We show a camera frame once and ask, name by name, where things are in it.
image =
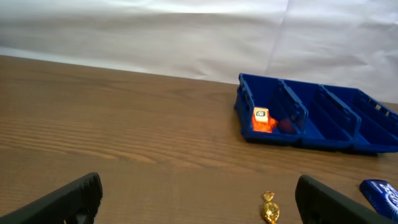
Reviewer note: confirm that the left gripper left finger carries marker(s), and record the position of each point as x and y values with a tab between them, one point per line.
71	202

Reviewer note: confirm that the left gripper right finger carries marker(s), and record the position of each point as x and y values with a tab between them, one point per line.
323	205

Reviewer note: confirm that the orange candy box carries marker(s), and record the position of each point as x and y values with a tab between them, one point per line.
286	126
264	126

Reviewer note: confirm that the gold wrapped candy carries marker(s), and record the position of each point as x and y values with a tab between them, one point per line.
270	210

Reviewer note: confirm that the blue candy pack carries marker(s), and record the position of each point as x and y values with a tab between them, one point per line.
381	199

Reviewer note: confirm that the blue tray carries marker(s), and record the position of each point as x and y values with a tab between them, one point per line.
326	133

